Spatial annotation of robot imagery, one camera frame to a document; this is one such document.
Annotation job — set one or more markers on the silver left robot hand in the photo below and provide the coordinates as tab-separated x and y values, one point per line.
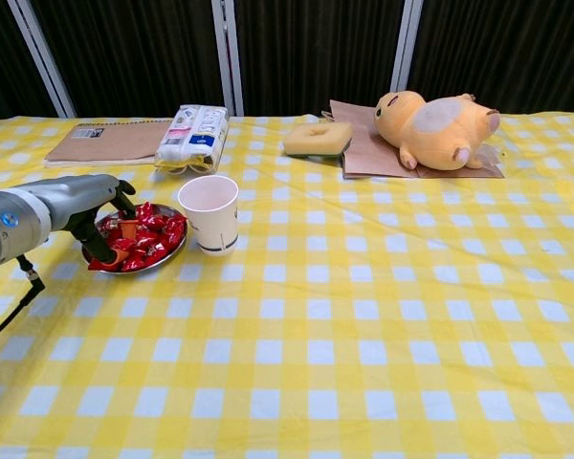
86	193

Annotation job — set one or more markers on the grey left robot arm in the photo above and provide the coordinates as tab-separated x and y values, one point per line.
9	225

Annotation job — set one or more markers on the white paper cup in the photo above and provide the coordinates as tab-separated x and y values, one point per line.
215	225

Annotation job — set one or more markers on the brown spiral notebook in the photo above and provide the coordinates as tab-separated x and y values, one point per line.
105	143

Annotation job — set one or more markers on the red wrapped candy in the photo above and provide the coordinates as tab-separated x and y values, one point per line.
174	230
141	260
97	265

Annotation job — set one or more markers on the round steel plate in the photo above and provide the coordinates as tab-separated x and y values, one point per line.
174	251

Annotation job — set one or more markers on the white plastic-wrapped pack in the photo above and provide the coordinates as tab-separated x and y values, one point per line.
191	134

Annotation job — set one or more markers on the yellow sponge with hole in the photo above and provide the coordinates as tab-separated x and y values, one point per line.
311	143

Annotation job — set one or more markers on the yellow checkered tablecloth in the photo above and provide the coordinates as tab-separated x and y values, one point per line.
315	311

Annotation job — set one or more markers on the brown paper bag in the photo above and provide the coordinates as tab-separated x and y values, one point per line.
368	158

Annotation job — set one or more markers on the yellow plush toy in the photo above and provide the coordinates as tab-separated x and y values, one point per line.
430	138

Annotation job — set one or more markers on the clear plastic wrapper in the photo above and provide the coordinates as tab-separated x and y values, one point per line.
488	153

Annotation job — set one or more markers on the white frame post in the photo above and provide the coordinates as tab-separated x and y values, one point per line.
43	57
406	48
229	62

